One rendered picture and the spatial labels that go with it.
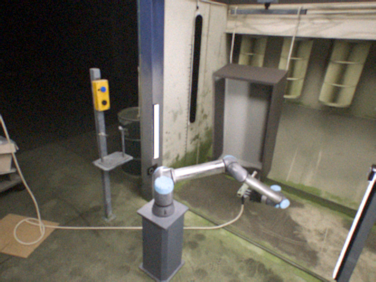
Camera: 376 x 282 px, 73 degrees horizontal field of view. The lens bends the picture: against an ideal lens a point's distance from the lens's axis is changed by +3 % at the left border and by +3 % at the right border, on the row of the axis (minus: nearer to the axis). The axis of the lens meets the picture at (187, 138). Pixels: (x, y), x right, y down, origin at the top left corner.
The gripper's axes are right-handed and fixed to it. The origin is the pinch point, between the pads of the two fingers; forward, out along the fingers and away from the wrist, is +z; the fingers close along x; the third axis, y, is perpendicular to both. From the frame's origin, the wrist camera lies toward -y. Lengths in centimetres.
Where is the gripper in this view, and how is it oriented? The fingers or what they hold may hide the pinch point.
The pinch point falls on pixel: (242, 190)
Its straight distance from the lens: 269.2
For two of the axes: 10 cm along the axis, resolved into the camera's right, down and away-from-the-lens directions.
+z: -8.5, -1.9, 4.9
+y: 0.3, 9.2, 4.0
